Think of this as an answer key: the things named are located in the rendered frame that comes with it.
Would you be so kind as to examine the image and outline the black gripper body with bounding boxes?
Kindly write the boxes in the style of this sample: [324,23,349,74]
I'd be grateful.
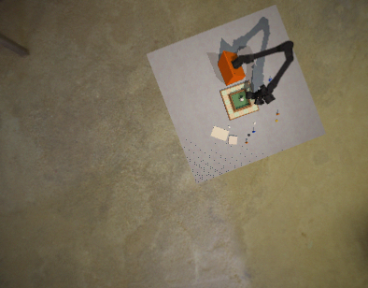
[246,90,263,99]

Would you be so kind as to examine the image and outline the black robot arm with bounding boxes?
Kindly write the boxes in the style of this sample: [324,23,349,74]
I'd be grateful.
[232,41,293,105]

